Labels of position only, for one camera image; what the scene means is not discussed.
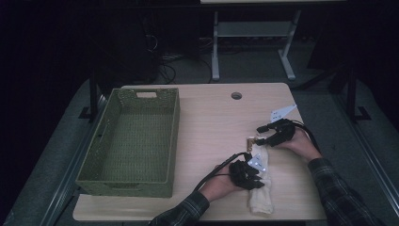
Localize tangle of floor cables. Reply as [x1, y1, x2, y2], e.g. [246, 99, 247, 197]
[158, 53, 215, 85]

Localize aluminium rail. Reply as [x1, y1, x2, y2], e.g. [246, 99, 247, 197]
[40, 93, 107, 226]
[333, 90, 399, 218]

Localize person's left hand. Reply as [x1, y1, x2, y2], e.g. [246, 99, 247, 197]
[199, 173, 243, 202]

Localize white metal-framed table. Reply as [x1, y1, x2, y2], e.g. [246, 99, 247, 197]
[199, 0, 346, 82]

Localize white towel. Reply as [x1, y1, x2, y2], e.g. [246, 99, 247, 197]
[246, 135, 274, 216]

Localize black metal stand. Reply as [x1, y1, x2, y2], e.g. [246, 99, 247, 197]
[78, 69, 104, 121]
[344, 67, 373, 123]

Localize dark cabinet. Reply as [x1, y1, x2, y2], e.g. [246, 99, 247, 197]
[106, 12, 164, 92]

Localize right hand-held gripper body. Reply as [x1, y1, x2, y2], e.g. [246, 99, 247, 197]
[268, 104, 297, 148]

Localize person's right hand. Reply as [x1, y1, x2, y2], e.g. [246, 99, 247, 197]
[279, 128, 323, 163]

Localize green woven basket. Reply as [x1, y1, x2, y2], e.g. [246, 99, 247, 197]
[74, 88, 182, 199]

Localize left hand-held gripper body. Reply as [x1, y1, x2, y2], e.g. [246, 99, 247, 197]
[229, 153, 267, 190]

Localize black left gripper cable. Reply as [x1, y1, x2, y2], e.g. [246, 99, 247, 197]
[194, 152, 252, 192]

